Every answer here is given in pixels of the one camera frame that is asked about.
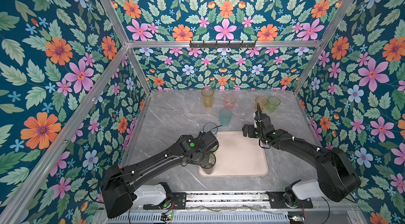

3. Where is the blue tall plastic tumbler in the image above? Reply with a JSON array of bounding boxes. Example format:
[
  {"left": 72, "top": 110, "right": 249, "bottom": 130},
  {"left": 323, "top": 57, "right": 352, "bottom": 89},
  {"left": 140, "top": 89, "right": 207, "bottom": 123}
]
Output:
[{"left": 202, "top": 122, "right": 218, "bottom": 135}]

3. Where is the grey smoked plastic tumbler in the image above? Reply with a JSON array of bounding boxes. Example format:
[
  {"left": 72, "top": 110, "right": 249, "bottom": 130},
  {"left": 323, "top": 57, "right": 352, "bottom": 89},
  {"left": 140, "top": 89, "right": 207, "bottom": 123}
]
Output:
[{"left": 200, "top": 153, "right": 216, "bottom": 174}]

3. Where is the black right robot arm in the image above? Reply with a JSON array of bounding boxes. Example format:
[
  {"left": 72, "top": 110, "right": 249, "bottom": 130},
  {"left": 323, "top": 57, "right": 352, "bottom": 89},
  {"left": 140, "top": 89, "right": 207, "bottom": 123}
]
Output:
[{"left": 242, "top": 111, "right": 361, "bottom": 207}]

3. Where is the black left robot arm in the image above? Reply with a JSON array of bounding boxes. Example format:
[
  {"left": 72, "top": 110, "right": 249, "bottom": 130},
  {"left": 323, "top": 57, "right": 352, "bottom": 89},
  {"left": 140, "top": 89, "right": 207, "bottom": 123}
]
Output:
[{"left": 100, "top": 131, "right": 219, "bottom": 219}]

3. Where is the beige plastic tray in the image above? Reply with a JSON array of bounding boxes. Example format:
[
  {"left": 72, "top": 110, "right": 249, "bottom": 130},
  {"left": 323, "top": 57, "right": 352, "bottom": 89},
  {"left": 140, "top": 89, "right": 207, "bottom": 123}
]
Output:
[{"left": 198, "top": 131, "right": 269, "bottom": 178}]

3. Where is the amber short plastic cup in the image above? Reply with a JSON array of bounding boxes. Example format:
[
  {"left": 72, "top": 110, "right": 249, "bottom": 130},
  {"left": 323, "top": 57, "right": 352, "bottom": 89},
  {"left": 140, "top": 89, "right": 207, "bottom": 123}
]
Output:
[{"left": 254, "top": 96, "right": 268, "bottom": 112}]

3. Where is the light green short plastic cup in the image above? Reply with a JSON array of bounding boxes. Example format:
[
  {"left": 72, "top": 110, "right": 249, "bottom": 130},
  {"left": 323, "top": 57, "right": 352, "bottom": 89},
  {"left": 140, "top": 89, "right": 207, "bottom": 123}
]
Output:
[{"left": 266, "top": 96, "right": 281, "bottom": 112}]

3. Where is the pink short plastic cup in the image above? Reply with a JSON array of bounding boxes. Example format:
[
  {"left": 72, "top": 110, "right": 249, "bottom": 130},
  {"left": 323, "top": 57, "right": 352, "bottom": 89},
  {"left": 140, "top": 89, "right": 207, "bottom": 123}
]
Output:
[{"left": 224, "top": 94, "right": 236, "bottom": 110}]

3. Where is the teal textured plastic cup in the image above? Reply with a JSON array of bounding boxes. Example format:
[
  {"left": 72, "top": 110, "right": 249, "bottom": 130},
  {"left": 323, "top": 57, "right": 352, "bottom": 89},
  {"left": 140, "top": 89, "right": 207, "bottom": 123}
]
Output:
[{"left": 219, "top": 109, "right": 233, "bottom": 127}]

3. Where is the yellow tall plastic tumbler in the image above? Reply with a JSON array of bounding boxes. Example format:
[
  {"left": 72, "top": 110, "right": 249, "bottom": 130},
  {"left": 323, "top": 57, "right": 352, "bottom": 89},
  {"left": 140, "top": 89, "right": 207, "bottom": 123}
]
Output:
[{"left": 201, "top": 88, "right": 214, "bottom": 108}]

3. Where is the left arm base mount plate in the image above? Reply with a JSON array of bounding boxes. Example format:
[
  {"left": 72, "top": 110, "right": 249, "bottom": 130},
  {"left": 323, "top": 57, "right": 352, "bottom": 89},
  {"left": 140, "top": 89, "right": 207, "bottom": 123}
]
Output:
[{"left": 142, "top": 192, "right": 187, "bottom": 211}]

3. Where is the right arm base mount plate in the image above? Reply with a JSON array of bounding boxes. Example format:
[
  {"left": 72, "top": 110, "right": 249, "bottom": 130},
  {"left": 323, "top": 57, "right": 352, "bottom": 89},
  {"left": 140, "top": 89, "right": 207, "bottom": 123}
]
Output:
[{"left": 266, "top": 191, "right": 313, "bottom": 209}]

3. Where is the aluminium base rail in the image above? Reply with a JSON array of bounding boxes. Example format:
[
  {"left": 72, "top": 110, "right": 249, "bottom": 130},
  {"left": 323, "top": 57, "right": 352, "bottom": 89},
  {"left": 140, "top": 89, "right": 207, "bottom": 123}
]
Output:
[{"left": 93, "top": 191, "right": 367, "bottom": 224}]

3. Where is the black hook rail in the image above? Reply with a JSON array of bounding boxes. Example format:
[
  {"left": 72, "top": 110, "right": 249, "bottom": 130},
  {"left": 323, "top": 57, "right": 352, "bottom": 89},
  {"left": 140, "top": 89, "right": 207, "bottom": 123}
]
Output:
[{"left": 189, "top": 40, "right": 256, "bottom": 49}]

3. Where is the aluminium top frame bar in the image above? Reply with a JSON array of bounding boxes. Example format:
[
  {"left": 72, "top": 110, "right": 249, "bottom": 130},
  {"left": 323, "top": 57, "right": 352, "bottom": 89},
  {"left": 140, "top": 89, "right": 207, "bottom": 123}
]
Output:
[{"left": 127, "top": 40, "right": 321, "bottom": 49}]

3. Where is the aluminium frame bar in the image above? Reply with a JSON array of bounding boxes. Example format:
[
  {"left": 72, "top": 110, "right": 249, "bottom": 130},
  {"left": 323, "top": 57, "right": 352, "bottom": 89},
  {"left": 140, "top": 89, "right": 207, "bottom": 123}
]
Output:
[
  {"left": 127, "top": 40, "right": 321, "bottom": 49},
  {"left": 1, "top": 45, "right": 129, "bottom": 224}
]

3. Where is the aluminium frame corner post left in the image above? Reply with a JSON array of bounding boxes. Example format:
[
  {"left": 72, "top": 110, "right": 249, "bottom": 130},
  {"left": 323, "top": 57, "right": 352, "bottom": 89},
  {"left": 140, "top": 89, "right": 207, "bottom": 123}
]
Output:
[{"left": 100, "top": 0, "right": 151, "bottom": 96}]

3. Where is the aluminium frame corner post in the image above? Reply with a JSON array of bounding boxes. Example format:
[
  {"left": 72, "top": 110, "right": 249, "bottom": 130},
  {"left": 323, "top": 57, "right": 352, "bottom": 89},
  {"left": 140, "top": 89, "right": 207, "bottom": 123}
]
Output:
[
  {"left": 293, "top": 0, "right": 354, "bottom": 97},
  {"left": 100, "top": 0, "right": 151, "bottom": 96}
]

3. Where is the aluminium frame corner post right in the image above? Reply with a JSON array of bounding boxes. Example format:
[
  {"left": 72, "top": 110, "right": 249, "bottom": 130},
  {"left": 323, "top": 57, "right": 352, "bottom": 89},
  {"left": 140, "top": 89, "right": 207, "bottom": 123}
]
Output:
[{"left": 293, "top": 0, "right": 354, "bottom": 97}]

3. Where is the aluminium left frame bar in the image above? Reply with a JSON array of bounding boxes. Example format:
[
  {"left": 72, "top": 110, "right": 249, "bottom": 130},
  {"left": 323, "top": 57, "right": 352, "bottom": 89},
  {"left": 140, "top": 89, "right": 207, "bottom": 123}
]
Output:
[{"left": 1, "top": 45, "right": 129, "bottom": 224}]

